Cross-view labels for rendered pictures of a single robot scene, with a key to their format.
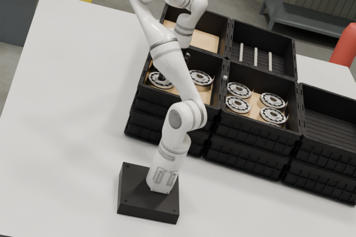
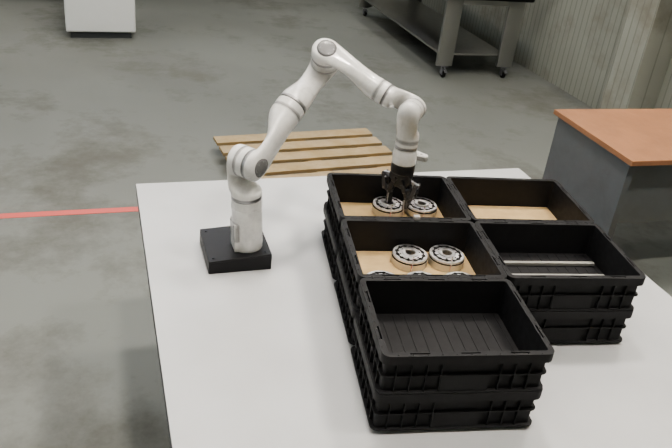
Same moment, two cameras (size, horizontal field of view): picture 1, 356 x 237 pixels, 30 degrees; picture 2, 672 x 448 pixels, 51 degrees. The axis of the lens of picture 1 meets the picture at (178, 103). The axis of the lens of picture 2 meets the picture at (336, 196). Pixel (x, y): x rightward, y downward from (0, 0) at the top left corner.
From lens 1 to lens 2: 2.56 m
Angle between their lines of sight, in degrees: 70
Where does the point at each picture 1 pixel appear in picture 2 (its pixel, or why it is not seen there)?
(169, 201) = (223, 254)
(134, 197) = (213, 235)
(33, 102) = (318, 187)
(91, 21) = not seen: hidden behind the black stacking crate
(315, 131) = (451, 335)
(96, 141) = (296, 221)
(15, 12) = not seen: hidden behind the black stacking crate
